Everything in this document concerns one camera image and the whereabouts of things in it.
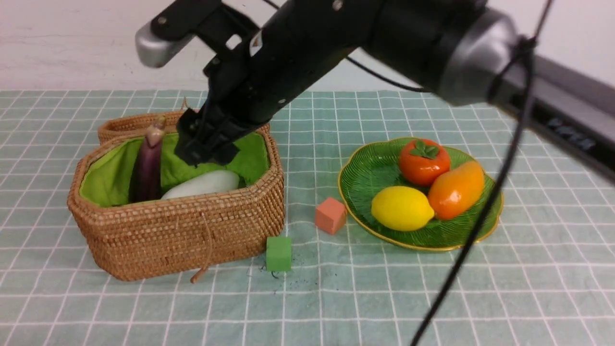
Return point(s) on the orange-pink foam cube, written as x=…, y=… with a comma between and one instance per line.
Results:
x=330, y=216

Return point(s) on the woven wicker basket green lining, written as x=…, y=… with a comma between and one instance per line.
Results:
x=151, y=239

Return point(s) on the woven wicker basket lid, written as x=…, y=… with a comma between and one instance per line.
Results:
x=136, y=125

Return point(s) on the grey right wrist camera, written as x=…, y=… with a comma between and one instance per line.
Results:
x=160, y=39

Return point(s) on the orange persimmon toy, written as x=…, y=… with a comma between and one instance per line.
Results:
x=421, y=161

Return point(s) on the purple eggplant toy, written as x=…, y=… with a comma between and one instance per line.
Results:
x=145, y=181

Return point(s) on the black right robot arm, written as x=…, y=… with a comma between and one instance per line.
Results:
x=460, y=50

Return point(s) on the green checkered tablecloth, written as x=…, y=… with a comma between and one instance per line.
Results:
x=544, y=278

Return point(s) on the orange mango toy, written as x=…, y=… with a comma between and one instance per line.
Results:
x=454, y=192

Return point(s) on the green foam cube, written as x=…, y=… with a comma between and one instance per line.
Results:
x=278, y=254

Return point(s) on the white radish toy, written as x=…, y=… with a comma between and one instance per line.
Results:
x=208, y=183

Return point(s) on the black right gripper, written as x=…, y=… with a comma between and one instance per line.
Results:
x=245, y=92

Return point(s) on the yellow lemon toy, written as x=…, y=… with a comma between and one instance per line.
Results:
x=401, y=208

